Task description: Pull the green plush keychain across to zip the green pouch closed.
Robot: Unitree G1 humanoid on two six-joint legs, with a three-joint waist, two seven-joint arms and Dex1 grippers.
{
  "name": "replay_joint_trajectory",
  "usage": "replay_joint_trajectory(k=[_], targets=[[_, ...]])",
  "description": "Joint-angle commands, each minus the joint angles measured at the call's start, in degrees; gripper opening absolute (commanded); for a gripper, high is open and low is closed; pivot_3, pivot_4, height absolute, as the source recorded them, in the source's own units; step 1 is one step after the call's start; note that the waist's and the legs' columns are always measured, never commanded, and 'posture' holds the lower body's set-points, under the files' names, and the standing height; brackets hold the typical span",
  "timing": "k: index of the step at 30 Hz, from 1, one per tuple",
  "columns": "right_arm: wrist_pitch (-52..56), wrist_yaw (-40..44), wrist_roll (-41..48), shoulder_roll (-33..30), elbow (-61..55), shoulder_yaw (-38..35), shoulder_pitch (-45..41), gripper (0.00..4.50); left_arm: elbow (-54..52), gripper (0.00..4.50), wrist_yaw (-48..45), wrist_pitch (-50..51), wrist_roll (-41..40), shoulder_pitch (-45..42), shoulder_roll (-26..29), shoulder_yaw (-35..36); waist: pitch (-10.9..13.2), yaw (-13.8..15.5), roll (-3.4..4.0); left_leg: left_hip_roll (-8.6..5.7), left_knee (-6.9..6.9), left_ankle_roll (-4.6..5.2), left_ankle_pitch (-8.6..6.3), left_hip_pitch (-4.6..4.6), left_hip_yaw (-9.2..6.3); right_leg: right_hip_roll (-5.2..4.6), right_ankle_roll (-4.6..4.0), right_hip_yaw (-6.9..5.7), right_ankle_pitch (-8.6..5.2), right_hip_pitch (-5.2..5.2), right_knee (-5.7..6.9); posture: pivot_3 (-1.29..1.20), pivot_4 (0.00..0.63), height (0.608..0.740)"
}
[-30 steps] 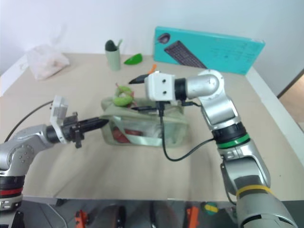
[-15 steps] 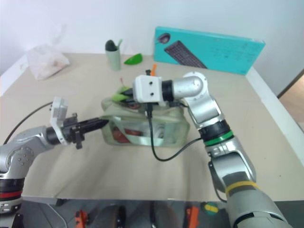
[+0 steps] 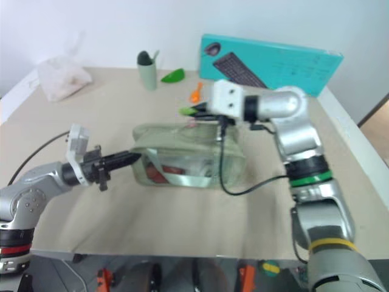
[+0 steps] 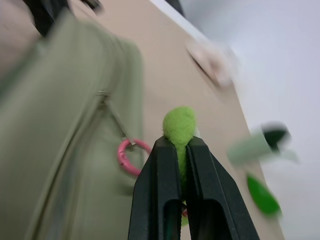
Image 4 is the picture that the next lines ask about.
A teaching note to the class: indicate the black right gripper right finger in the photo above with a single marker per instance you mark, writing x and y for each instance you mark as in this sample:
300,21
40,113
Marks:
215,205

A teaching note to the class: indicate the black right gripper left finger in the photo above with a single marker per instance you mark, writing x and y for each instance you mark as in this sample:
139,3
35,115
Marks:
152,200

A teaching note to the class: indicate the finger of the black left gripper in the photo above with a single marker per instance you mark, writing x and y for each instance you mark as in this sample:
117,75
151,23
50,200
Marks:
93,3
47,15

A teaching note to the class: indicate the silver zipper pull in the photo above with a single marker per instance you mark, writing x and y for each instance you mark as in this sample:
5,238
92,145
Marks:
117,120

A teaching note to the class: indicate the sage green zipper pouch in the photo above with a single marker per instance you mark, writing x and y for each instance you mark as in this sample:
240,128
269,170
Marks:
50,125

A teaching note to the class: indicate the pink and white plush item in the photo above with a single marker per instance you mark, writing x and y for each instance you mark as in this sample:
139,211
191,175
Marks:
212,62

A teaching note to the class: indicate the bright green plastic item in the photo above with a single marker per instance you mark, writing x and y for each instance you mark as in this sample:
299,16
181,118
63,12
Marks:
262,195

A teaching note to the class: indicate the pale green and black item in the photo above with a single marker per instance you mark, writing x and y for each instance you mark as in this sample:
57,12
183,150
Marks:
260,145

